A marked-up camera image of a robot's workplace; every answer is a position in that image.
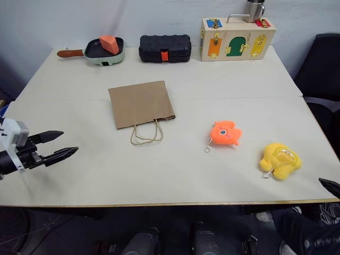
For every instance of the black plastic tool case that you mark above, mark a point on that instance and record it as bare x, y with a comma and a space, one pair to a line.
165, 48

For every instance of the wooden latch lock box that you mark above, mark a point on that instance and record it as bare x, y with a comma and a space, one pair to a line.
236, 40

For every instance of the brown paper bag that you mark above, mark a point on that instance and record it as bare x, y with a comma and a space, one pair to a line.
142, 107

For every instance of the black office chair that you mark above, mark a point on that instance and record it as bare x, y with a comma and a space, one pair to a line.
320, 79

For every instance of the yellow plush toy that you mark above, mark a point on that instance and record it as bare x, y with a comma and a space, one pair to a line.
280, 160

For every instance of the dark rounded robot leg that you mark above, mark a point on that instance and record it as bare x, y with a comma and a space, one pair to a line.
207, 241
140, 244

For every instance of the orange wedge block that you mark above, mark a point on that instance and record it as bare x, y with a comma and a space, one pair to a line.
109, 44

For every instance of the green toy frying pan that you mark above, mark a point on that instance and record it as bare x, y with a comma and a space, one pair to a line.
102, 53

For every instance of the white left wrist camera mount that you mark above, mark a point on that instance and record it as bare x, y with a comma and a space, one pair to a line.
12, 138

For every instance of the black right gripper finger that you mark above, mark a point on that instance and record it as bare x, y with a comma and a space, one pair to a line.
330, 185

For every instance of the person's dark shoe and leg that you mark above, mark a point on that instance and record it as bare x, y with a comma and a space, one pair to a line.
305, 233

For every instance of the orange plush fish toy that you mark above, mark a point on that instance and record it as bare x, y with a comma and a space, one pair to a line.
225, 133

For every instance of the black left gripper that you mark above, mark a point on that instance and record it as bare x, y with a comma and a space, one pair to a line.
27, 155

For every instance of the stainless steel mug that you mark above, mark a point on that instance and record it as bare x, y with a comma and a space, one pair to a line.
254, 10

